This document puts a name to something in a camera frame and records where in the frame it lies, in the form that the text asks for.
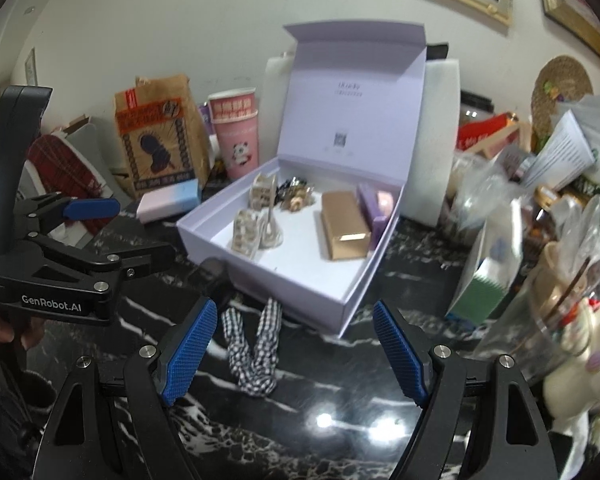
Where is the red printed paper cup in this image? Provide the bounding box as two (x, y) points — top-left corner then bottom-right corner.
(207, 87), (258, 124)

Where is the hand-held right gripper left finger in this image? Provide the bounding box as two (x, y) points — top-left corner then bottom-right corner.
(32, 296), (219, 480)

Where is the white printed carton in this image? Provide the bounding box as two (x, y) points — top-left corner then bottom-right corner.
(447, 200), (524, 326)

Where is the purple rectangular box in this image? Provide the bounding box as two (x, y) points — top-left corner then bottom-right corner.
(357, 182), (391, 249)

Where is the clear plastic bag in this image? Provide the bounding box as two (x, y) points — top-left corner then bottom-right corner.
(442, 154), (524, 246)

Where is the kraft paper pouch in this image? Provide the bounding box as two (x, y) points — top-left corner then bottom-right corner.
(480, 125), (527, 162)

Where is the black white checked hair bow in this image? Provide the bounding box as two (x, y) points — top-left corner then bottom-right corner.
(221, 297), (284, 399)

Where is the glass jar with gold lid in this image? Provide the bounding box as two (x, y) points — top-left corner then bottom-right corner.
(530, 185), (564, 241)

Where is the white wall switch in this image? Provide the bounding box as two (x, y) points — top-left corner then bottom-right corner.
(23, 48), (39, 84)

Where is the round woven straw mat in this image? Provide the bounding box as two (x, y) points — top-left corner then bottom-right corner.
(531, 54), (595, 136)

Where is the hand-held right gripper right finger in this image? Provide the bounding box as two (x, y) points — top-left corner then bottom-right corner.
(372, 299), (562, 480)

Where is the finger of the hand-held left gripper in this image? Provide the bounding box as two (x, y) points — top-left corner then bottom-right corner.
(14, 192), (122, 235)
(0, 237), (176, 302)

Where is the glass jar with black lid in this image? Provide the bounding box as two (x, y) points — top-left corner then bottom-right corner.
(458, 88), (495, 126)

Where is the grey board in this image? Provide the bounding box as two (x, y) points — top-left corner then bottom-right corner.
(62, 114), (131, 201)

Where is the white hinged gift box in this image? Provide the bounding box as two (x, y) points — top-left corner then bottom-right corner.
(176, 20), (428, 340)

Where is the pink panda paper cup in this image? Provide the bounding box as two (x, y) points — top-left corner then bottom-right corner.
(212, 107), (260, 180)

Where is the cream ridged hair clip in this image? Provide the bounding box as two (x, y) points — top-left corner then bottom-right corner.
(251, 172), (279, 211)
(231, 208), (262, 259)

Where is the beige ceramic mug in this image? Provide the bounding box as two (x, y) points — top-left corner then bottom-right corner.
(530, 242), (589, 311)

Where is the white printed paper leaflet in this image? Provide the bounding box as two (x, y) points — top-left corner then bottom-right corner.
(522, 109), (596, 191)

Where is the clear plastic cup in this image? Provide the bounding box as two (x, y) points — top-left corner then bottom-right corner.
(479, 255), (600, 387)

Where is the pastel pink and blue box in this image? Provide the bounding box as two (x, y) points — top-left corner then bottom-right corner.
(135, 178), (202, 224)

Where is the red plaid cloth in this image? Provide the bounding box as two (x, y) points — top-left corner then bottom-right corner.
(24, 132), (114, 201)

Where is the crumpled translucent plastic bag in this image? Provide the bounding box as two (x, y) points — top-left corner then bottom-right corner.
(555, 194), (600, 311)

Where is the small purple packet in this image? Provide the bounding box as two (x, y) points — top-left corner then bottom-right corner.
(197, 102), (216, 136)

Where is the dark metallic hair clip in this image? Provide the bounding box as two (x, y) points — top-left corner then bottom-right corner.
(274, 177), (301, 206)

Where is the red snack packet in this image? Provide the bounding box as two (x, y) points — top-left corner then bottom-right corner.
(455, 112), (519, 154)

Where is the brown printed paper bag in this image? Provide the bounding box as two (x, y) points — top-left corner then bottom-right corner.
(112, 73), (212, 201)

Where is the white foam sheet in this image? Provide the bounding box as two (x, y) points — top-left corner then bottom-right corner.
(261, 54), (459, 229)

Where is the gold rectangular box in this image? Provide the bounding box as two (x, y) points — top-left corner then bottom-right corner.
(320, 190), (372, 261)

